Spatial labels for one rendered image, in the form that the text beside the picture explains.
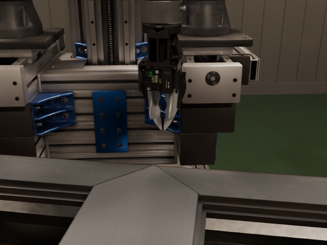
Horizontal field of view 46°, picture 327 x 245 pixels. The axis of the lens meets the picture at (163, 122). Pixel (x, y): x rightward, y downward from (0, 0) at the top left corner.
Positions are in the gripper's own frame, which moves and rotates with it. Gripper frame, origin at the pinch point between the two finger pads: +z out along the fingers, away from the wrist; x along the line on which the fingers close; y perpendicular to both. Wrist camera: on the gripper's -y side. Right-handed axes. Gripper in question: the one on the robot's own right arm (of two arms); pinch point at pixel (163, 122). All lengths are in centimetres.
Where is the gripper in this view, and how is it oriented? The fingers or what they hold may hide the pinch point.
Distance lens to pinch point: 79.1
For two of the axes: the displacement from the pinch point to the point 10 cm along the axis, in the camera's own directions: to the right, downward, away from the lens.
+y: -1.4, 3.7, -9.2
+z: 0.0, 9.3, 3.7
